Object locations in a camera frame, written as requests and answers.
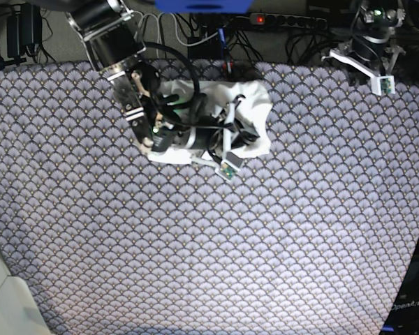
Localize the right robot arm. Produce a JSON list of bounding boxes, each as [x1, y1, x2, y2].
[[66, 1, 259, 181]]

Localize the black power strip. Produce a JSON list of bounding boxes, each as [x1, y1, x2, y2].
[[249, 13, 328, 29]]

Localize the black OpenArm box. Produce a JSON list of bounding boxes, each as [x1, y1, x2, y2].
[[380, 240, 419, 334]]

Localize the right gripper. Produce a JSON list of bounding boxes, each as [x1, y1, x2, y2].
[[149, 94, 260, 181]]

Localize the white cable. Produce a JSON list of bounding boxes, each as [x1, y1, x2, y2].
[[132, 10, 220, 59]]

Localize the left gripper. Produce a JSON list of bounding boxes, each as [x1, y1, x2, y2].
[[321, 35, 406, 96]]

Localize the red table clamp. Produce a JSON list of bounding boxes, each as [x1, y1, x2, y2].
[[222, 61, 235, 80]]

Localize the grey fan-pattern tablecloth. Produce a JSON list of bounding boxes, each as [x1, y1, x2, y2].
[[0, 63, 419, 334]]

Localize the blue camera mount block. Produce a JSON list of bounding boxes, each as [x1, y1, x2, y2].
[[155, 0, 253, 13]]

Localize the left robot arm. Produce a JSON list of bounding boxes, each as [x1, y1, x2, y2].
[[321, 1, 406, 96]]

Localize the white printed T-shirt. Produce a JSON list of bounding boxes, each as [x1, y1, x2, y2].
[[147, 80, 273, 165]]

